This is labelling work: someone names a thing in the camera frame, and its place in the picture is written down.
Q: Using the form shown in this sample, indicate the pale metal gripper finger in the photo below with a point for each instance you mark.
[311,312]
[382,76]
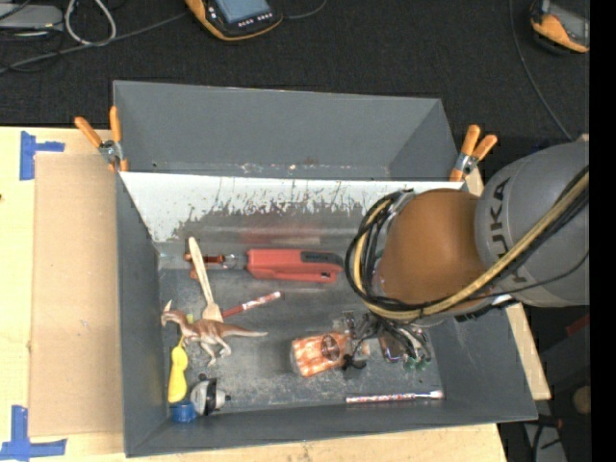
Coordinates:
[357,351]
[349,322]

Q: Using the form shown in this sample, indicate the orange and white checked packet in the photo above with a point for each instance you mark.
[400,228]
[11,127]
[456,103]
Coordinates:
[310,354]

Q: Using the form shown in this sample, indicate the red and black stapler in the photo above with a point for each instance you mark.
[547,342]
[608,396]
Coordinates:
[289,265]

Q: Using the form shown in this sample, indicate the red and white striped pencil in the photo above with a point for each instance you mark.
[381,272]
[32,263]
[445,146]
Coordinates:
[252,302]

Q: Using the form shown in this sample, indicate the brown toy dinosaur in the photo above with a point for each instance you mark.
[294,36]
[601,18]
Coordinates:
[204,330]

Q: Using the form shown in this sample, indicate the pale wooden fork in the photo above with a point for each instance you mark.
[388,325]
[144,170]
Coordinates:
[204,282]

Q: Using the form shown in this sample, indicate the orange and clear small tool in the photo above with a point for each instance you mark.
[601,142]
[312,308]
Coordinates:
[212,259]

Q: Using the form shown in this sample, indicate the grey and white round gadget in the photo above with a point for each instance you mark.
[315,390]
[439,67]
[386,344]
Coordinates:
[204,395]

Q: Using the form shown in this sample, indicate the yellow rubber toy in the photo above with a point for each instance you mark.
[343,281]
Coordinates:
[177,376]

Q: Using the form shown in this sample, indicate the blue bottle cap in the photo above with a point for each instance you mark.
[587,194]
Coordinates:
[183,413]

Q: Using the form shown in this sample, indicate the grey metal bin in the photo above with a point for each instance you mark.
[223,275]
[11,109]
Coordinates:
[269,133]

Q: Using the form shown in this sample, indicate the brown cardboard board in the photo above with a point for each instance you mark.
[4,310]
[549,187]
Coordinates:
[72,282]

